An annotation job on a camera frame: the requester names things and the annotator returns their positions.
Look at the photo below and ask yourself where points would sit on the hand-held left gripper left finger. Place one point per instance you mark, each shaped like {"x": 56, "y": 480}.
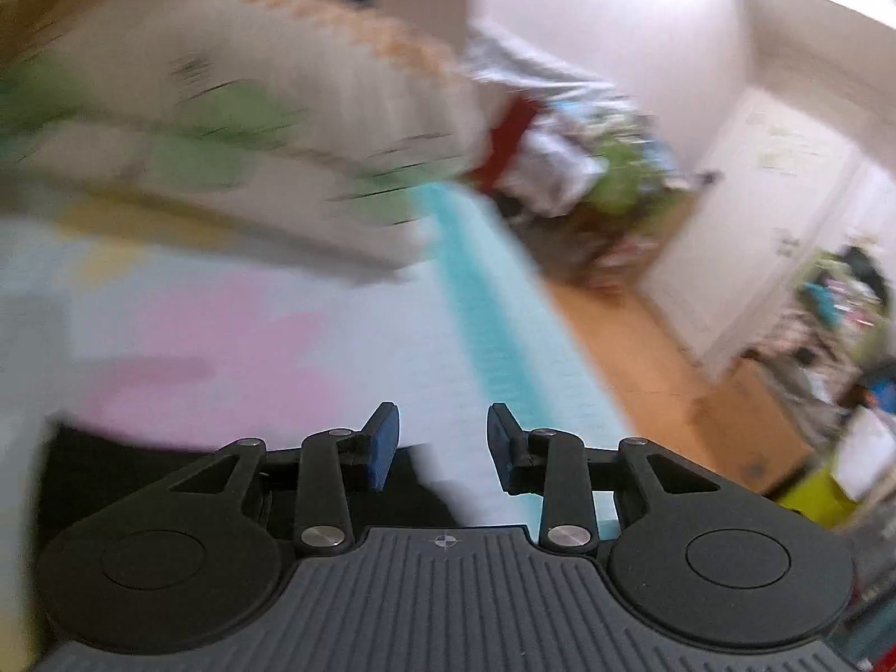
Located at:
{"x": 382, "y": 449}

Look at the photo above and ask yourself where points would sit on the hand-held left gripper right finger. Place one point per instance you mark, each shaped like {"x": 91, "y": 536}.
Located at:
{"x": 498, "y": 445}

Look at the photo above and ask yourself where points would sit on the black pants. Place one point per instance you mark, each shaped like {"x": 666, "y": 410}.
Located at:
{"x": 105, "y": 476}

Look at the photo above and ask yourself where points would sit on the floral bed sheet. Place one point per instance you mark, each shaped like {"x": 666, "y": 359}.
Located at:
{"x": 210, "y": 336}

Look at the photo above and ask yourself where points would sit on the leaf print pillow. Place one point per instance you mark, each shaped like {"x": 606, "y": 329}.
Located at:
{"x": 231, "y": 189}
{"x": 266, "y": 63}

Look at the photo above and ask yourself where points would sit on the wooden chair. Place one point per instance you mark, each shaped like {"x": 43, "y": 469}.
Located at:
{"x": 507, "y": 143}

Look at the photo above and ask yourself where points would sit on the yellow-green container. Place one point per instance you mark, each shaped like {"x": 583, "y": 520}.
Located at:
{"x": 815, "y": 500}

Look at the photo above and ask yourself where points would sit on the white door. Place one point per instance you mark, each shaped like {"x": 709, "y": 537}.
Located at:
{"x": 756, "y": 210}

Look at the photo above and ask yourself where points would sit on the pile of colourful clutter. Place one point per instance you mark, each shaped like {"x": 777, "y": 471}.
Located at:
{"x": 840, "y": 322}

